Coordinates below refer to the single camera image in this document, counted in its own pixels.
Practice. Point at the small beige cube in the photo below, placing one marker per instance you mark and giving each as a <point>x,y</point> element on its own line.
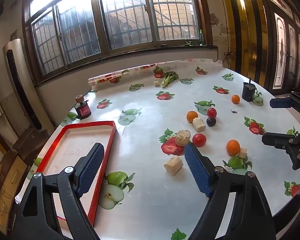
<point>156,84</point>

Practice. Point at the dark jar with cork lid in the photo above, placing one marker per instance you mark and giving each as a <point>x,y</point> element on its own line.
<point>83,110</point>

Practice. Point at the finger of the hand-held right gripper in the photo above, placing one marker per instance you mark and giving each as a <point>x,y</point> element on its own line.
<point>281,103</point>
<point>275,140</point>

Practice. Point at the red cherry tomato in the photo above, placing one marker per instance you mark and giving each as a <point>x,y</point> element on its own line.
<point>199,140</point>
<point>212,112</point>

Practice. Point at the dark plum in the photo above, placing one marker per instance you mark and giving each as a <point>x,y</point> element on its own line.
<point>211,122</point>

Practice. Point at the barred window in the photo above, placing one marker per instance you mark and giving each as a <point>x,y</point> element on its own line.
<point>125,17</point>

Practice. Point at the green leafy vegetable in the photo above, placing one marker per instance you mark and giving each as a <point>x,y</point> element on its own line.
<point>168,78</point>

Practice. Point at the red rimmed white tray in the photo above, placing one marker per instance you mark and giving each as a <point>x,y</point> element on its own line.
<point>72,140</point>

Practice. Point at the wooden low cabinet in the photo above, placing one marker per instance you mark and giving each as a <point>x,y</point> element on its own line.
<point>32,142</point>

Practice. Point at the stained glass door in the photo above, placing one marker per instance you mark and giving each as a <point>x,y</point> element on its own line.
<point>281,55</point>

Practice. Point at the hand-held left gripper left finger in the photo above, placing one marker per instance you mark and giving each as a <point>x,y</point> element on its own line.
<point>90,166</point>

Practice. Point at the orange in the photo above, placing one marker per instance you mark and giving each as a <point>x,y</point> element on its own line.
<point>191,116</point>
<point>235,99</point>
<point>233,147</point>

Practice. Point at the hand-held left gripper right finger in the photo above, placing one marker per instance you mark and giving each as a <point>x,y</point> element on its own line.
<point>197,170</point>

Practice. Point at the green bottle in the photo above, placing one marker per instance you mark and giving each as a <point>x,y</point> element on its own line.
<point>201,38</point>

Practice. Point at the tower air conditioner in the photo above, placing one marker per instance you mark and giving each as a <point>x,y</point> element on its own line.
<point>17,80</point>

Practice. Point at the black cup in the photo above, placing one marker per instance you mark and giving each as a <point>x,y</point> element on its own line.
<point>248,92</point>

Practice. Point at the beige corn cob piece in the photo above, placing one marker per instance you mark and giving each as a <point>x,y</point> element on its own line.
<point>173,165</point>
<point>199,125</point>
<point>182,137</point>

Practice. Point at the small black clip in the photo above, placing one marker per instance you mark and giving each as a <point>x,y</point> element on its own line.
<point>234,111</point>

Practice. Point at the fruit print tablecloth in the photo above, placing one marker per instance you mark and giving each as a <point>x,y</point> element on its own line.
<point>150,105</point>

